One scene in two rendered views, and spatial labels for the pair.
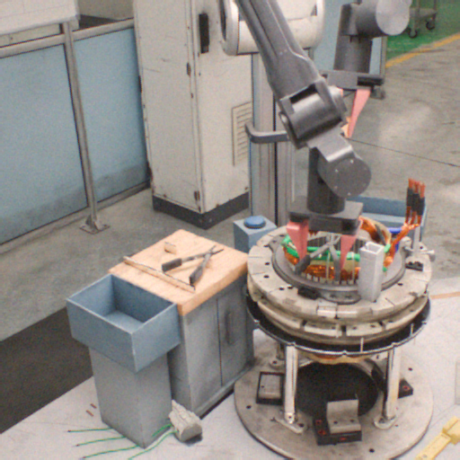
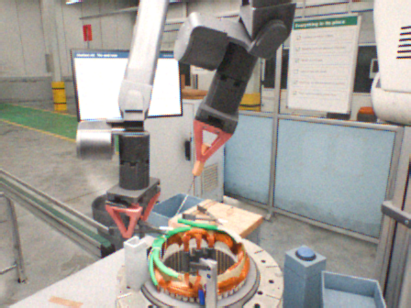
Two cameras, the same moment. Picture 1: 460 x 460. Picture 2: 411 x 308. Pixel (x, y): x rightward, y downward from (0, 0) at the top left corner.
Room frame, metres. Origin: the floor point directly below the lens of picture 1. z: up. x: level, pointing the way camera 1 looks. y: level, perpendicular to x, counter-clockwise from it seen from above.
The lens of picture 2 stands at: (0.98, -0.73, 1.48)
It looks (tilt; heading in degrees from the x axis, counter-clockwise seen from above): 15 degrees down; 86
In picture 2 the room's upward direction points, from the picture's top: straight up
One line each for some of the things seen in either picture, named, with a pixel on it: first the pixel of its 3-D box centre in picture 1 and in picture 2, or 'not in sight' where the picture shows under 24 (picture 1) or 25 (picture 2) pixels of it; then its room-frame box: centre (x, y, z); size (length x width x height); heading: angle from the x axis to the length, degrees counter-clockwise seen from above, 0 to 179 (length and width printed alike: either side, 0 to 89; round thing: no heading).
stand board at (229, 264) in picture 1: (181, 269); (216, 222); (1.07, 0.09, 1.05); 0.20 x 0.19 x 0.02; 139
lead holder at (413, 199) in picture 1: (415, 200); (199, 258); (1.00, -0.32, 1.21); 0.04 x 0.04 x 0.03; 53
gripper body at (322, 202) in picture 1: (326, 195); (134, 175); (0.88, -0.15, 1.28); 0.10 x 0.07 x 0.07; 69
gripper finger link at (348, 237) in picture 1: (334, 240); (130, 213); (0.87, -0.16, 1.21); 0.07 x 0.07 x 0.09; 69
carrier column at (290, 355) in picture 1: (291, 379); not in sight; (0.92, -0.10, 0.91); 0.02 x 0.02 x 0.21
